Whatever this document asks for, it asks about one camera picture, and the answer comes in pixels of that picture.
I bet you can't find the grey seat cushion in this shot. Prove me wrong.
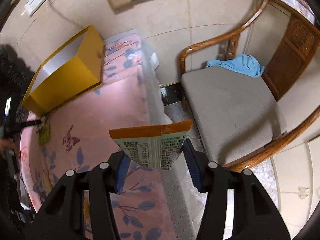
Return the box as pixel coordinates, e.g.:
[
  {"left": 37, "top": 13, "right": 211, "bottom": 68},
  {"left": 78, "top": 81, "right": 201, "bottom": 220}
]
[{"left": 181, "top": 67, "right": 286, "bottom": 164}]

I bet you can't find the pink floral tablecloth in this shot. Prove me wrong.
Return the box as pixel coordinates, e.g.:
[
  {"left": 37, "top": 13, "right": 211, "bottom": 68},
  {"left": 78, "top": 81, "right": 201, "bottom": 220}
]
[{"left": 19, "top": 29, "right": 196, "bottom": 240}]

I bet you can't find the green snack packet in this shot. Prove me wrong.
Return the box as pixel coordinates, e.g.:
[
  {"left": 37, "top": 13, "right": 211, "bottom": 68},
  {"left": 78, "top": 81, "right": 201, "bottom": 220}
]
[{"left": 37, "top": 122, "right": 50, "bottom": 145}]

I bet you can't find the dark carved wooden furniture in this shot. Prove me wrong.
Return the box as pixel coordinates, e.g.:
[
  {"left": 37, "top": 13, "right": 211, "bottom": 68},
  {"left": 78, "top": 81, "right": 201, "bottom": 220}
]
[{"left": 1, "top": 44, "right": 35, "bottom": 235}]

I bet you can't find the yellow cardboard box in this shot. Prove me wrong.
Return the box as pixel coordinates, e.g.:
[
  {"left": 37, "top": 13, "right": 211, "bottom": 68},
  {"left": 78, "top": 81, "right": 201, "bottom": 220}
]
[{"left": 22, "top": 25, "right": 104, "bottom": 117}]

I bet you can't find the blue cloth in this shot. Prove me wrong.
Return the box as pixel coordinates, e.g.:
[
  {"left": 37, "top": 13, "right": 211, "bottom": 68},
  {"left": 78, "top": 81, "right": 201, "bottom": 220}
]
[{"left": 206, "top": 54, "right": 266, "bottom": 78}]

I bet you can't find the orange white snack packet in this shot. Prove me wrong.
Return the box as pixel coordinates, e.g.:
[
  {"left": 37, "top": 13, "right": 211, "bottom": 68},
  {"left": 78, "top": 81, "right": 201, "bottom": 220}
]
[{"left": 109, "top": 120, "right": 193, "bottom": 171}]

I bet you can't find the wooden armchair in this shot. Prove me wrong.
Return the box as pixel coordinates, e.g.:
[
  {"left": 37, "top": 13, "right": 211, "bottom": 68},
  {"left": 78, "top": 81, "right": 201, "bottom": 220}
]
[{"left": 179, "top": 0, "right": 319, "bottom": 172}]

